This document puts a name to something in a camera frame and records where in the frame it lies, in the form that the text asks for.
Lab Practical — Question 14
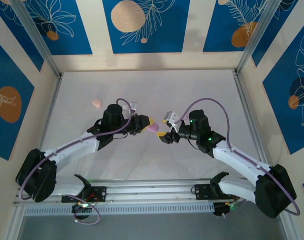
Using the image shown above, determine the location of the white table cover sheet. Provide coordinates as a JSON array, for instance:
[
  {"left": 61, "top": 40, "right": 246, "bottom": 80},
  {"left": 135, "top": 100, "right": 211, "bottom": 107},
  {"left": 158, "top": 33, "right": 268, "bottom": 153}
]
[{"left": 39, "top": 69, "right": 270, "bottom": 181}]

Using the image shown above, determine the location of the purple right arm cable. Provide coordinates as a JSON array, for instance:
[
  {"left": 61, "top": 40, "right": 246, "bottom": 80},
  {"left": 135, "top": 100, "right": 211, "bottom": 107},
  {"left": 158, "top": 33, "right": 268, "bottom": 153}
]
[{"left": 183, "top": 97, "right": 300, "bottom": 216}]

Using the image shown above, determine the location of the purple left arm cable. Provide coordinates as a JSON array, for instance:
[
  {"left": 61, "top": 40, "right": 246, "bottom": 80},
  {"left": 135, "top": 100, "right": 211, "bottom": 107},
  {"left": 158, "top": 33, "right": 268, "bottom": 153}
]
[{"left": 18, "top": 97, "right": 136, "bottom": 225}]

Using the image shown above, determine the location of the aluminium frame post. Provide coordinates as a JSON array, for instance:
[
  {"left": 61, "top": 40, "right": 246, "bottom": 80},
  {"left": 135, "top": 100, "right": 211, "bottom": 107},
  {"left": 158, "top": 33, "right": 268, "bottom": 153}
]
[
  {"left": 1, "top": 203, "right": 26, "bottom": 240},
  {"left": 279, "top": 216, "right": 301, "bottom": 240},
  {"left": 234, "top": 0, "right": 285, "bottom": 76},
  {"left": 9, "top": 0, "right": 62, "bottom": 79}
]

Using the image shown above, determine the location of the wide aluminium base rail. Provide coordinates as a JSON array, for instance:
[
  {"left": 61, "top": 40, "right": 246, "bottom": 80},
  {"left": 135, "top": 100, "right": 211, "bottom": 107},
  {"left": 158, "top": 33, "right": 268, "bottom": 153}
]
[{"left": 13, "top": 177, "right": 257, "bottom": 206}]

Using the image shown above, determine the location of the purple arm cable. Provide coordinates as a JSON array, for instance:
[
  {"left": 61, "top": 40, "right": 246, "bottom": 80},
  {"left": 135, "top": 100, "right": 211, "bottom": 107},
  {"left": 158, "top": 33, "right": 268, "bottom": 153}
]
[
  {"left": 18, "top": 97, "right": 136, "bottom": 225},
  {"left": 183, "top": 97, "right": 300, "bottom": 216}
]

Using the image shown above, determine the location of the grey slotted cable duct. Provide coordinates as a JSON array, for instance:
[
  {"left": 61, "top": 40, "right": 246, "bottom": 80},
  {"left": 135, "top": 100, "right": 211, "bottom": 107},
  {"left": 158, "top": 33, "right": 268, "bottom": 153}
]
[{"left": 23, "top": 202, "right": 215, "bottom": 216}]

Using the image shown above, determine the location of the aluminium table side rail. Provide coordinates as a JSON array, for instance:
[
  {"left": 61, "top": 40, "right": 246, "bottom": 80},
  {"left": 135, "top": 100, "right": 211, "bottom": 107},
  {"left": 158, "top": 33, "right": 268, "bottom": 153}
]
[
  {"left": 233, "top": 71, "right": 270, "bottom": 167},
  {"left": 38, "top": 73, "right": 64, "bottom": 151}
]

